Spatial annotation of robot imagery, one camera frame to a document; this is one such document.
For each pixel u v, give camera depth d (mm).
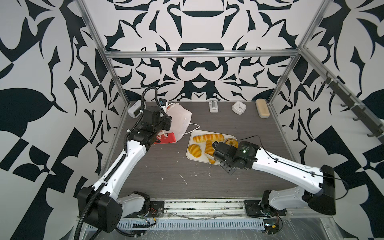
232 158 509
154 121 582
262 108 1126
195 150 892
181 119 929
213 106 1151
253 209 729
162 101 661
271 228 709
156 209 727
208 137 968
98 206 377
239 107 1142
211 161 872
